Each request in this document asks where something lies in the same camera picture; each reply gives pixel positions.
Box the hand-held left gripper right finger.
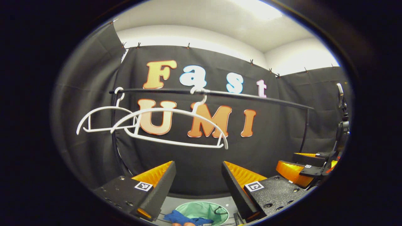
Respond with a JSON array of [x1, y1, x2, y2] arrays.
[[221, 161, 316, 224]]

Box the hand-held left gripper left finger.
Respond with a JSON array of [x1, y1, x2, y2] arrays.
[[93, 161, 176, 222]]

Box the blue corduroy shirt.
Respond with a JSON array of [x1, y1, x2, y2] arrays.
[[163, 210, 215, 226]]

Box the green laundry hamper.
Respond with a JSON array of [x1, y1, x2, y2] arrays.
[[175, 201, 230, 226]]

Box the white plastic hanger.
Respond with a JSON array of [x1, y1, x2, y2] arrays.
[[111, 86, 229, 150], [76, 87, 142, 135]]

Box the black clothes rack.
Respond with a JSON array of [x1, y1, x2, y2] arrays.
[[109, 88, 315, 178]]

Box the black backdrop cloth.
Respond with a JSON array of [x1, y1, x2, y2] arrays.
[[52, 20, 352, 196]]

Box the long ceiling light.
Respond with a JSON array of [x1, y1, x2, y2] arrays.
[[229, 0, 283, 21]]

